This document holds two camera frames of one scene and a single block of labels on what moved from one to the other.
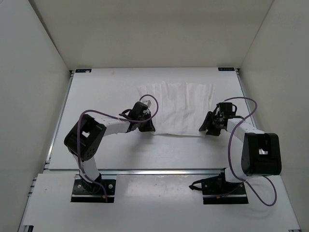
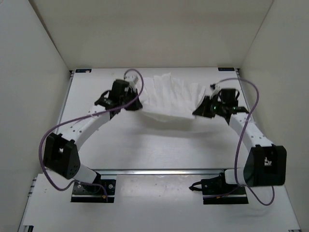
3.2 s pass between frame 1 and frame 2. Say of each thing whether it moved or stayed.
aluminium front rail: stayed
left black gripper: moved
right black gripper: moved
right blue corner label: stayed
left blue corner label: stayed
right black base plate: stayed
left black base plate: stayed
